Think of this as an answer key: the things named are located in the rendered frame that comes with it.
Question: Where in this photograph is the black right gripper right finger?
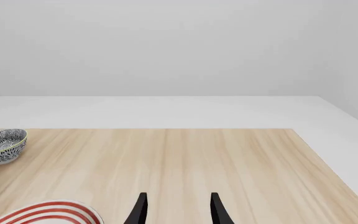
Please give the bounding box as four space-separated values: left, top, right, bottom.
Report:
210 192 236 224

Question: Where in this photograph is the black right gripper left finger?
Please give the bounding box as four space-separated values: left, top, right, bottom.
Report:
122 192 148 224

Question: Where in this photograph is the white plate with red rings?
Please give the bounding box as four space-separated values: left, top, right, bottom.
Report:
0 198 104 224

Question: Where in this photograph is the black-white patterned bowl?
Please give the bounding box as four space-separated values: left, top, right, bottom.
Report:
0 128 28 166

